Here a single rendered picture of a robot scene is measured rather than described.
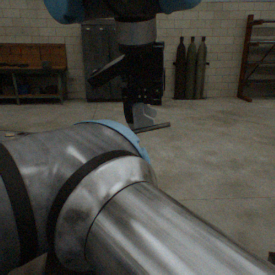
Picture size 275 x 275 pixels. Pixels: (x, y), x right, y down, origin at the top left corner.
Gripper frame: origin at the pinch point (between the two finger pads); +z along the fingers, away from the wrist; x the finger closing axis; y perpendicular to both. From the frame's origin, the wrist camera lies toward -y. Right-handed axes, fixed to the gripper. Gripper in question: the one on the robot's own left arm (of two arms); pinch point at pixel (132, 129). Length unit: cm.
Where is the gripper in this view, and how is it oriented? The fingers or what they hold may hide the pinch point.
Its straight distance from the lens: 60.4
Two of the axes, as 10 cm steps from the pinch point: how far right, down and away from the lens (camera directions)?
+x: 1.9, -5.7, 8.0
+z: 0.6, 8.2, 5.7
